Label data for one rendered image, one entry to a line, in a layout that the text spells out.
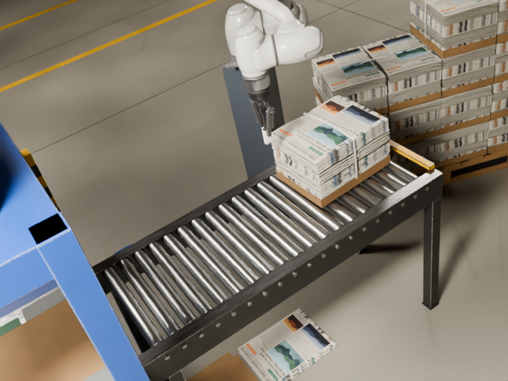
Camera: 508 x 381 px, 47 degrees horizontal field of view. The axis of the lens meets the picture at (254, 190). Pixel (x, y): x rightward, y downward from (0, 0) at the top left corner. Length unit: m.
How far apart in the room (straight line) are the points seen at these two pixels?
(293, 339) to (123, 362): 1.40
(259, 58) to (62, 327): 1.14
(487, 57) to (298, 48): 1.53
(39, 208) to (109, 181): 2.81
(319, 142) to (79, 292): 1.17
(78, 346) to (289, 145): 1.04
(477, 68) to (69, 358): 2.37
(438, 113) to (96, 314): 2.29
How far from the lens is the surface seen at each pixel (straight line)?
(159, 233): 2.34
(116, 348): 1.54
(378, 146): 2.34
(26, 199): 1.43
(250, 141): 3.12
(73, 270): 1.34
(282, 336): 2.87
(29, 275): 1.31
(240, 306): 2.00
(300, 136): 2.26
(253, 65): 1.92
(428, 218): 2.53
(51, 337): 2.16
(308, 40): 1.92
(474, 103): 3.34
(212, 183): 3.84
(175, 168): 4.07
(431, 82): 3.14
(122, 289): 2.19
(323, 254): 2.11
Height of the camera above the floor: 2.30
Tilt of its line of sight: 39 degrees down
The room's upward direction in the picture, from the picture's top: 13 degrees counter-clockwise
